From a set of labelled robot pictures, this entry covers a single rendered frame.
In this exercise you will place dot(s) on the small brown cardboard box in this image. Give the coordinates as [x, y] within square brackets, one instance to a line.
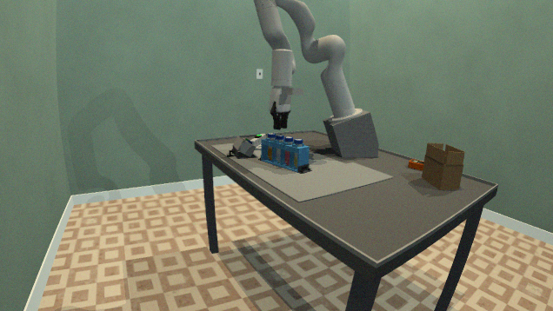
[443, 169]

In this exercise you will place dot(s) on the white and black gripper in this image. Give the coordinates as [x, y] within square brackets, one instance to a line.
[280, 102]

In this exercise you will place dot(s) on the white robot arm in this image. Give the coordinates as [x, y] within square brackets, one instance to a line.
[330, 47]

